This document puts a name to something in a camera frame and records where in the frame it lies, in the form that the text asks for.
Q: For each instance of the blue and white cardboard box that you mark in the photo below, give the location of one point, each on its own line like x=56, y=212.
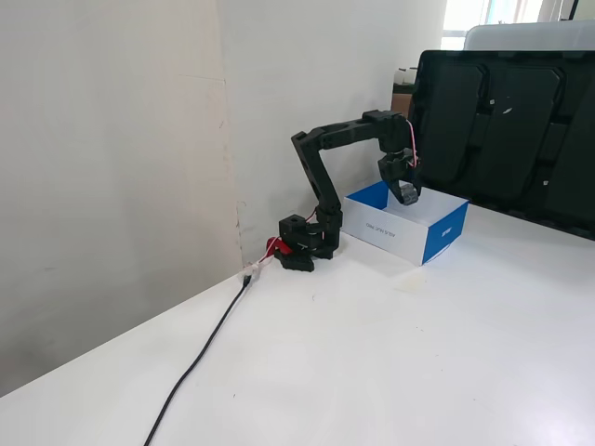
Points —
x=418, y=232

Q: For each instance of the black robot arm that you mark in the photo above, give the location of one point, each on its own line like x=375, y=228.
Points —
x=325, y=176

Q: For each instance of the large black plastic tray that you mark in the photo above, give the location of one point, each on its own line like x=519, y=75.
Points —
x=502, y=139

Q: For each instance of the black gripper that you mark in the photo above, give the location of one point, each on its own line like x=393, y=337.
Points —
x=394, y=170

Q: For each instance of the translucent plastic storage bin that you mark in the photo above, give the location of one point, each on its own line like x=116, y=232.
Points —
x=525, y=35

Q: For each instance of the red table clamp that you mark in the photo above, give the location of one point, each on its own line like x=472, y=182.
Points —
x=279, y=246

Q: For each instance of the brown cardboard box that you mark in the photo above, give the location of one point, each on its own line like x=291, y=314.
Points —
x=400, y=104

